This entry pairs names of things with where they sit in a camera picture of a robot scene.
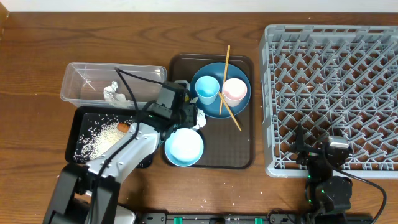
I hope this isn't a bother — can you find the white napkin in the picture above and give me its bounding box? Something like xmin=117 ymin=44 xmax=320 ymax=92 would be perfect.
xmin=191 ymin=107 xmax=206 ymax=131
xmin=103 ymin=81 xmax=131 ymax=108

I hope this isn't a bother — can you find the light blue cup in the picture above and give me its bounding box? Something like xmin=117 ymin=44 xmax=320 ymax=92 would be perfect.
xmin=195 ymin=76 xmax=220 ymax=105

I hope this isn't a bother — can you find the light blue bowl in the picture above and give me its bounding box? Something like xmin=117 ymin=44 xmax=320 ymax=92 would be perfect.
xmin=164 ymin=128 xmax=204 ymax=167

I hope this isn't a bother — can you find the orange carrot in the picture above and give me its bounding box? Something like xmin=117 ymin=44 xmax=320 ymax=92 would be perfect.
xmin=117 ymin=123 xmax=130 ymax=133

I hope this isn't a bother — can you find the pink cup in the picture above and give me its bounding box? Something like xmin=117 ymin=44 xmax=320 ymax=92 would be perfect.
xmin=221 ymin=78 xmax=248 ymax=107

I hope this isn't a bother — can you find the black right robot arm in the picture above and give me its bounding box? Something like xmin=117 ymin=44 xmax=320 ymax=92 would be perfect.
xmin=289 ymin=124 xmax=353 ymax=223

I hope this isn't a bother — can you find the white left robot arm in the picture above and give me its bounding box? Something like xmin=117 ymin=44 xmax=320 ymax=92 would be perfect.
xmin=43 ymin=82 xmax=197 ymax=223

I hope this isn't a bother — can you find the grey dishwasher rack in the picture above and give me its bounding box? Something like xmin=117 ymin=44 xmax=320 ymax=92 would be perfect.
xmin=259 ymin=24 xmax=397 ymax=179

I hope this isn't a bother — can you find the wooden chopstick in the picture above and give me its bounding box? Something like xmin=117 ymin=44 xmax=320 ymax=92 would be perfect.
xmin=218 ymin=91 xmax=242 ymax=131
xmin=219 ymin=45 xmax=231 ymax=115

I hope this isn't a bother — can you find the dark blue plate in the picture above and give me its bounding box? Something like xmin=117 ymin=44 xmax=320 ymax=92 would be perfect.
xmin=190 ymin=62 xmax=251 ymax=119

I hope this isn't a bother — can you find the pile of white rice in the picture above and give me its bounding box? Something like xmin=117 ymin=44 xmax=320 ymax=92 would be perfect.
xmin=73 ymin=113 xmax=133 ymax=163

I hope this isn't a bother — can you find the black plastic tray bin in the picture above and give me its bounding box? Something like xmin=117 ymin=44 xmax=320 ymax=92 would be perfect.
xmin=65 ymin=106 xmax=135 ymax=164

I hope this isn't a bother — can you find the clear plastic bin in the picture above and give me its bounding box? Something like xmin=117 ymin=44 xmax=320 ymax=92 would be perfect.
xmin=60 ymin=62 xmax=167 ymax=109

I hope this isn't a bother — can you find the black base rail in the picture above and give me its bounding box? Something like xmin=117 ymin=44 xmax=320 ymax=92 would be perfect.
xmin=136 ymin=210 xmax=373 ymax=224

